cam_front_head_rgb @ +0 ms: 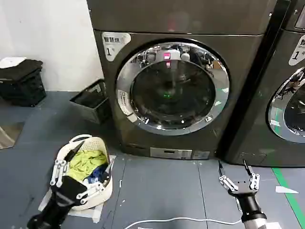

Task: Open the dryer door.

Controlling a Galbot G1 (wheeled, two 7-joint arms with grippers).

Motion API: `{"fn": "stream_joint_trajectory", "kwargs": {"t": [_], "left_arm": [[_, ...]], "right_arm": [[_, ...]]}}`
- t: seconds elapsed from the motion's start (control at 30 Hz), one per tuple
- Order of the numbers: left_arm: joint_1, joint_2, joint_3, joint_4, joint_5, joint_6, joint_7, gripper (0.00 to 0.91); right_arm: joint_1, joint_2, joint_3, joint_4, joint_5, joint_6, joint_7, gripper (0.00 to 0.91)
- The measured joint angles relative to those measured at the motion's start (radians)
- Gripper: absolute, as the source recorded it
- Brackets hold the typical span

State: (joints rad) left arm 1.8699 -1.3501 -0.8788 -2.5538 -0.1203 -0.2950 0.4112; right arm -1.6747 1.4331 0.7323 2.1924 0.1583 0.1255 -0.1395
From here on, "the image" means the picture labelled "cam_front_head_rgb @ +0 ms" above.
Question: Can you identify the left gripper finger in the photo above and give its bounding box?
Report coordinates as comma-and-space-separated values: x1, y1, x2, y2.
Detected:
50, 140, 86, 187
76, 162, 113, 205

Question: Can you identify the clear plastic floor sheet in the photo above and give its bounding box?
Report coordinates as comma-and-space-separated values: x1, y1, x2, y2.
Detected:
38, 154, 117, 224

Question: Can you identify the white paper scrap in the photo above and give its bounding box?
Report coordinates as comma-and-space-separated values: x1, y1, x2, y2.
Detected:
275, 185, 299, 194

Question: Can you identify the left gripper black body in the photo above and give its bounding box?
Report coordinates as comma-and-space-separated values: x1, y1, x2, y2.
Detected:
42, 176, 88, 216

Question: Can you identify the white laundry basket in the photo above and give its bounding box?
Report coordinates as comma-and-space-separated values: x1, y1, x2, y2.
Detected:
49, 134, 114, 211

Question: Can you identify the yellow-green garment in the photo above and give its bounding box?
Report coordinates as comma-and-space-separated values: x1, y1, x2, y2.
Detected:
67, 149, 108, 180

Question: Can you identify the round glass dryer door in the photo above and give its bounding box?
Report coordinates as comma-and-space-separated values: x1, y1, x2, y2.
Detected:
267, 66, 305, 144
115, 38, 232, 136

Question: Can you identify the black crate with dark clothes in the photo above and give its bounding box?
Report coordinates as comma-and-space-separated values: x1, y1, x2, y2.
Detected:
0, 59, 47, 107

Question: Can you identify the blue garment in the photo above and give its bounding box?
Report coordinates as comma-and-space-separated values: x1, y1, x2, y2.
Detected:
86, 164, 111, 185

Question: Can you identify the brown floor panel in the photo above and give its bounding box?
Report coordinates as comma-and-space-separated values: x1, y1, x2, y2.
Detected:
0, 122, 26, 150

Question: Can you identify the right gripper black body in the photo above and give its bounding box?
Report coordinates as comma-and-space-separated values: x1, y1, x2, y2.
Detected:
228, 180, 266, 221

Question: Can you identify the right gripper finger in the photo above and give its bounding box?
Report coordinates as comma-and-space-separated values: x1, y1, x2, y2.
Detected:
218, 161, 239, 191
243, 159, 261, 190

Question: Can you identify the white cable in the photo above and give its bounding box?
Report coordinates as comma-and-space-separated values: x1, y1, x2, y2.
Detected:
123, 215, 243, 229

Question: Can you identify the empty black plastic crate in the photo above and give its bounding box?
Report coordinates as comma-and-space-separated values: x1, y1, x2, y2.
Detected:
69, 79, 112, 125

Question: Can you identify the green floor tape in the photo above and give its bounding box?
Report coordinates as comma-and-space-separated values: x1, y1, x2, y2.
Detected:
271, 167, 305, 229

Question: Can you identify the grey dryer with control panel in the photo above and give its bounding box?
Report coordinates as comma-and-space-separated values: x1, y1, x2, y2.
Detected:
86, 0, 278, 161

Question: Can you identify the white paper sheet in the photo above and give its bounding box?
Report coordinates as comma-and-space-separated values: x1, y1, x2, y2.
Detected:
0, 57, 28, 69

